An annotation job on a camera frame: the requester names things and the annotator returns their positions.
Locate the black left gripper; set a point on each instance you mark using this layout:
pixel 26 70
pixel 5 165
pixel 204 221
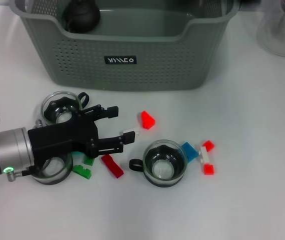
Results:
pixel 62 140

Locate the grey-green plastic storage bin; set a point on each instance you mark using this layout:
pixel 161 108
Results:
pixel 157 70

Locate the small white brick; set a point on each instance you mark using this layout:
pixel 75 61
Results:
pixel 132 130

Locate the dark red long brick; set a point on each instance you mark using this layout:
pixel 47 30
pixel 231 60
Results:
pixel 112 166

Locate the green flat brick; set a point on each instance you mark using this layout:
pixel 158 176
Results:
pixel 89 162

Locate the red wedge brick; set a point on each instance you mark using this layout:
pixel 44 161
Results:
pixel 147 121

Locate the green notched brick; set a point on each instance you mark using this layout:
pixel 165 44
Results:
pixel 82 172

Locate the blue square plate brick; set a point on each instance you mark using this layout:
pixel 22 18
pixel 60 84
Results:
pixel 191 151

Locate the long white brick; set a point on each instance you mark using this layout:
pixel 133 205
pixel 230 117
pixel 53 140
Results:
pixel 205 155

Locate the small red brick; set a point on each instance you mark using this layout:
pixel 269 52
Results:
pixel 208 145
pixel 208 169

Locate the black teapot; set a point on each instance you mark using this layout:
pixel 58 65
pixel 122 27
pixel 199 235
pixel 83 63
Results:
pixel 82 17

